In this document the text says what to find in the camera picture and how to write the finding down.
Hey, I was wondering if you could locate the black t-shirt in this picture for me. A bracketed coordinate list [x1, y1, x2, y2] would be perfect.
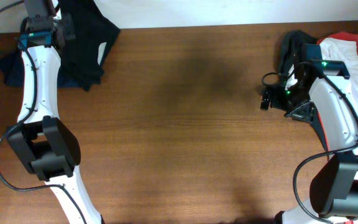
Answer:
[57, 0, 121, 91]

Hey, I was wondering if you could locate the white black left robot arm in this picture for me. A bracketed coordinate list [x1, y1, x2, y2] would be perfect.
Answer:
[4, 13, 104, 223]

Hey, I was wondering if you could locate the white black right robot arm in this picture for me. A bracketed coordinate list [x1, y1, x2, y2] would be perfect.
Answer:
[261, 59, 358, 223]

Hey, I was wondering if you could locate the dark green-black garment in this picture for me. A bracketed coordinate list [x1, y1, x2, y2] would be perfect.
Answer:
[273, 29, 329, 150]

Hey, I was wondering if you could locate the folded navy blue garment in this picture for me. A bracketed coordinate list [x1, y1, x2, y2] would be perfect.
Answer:
[0, 49, 85, 89]

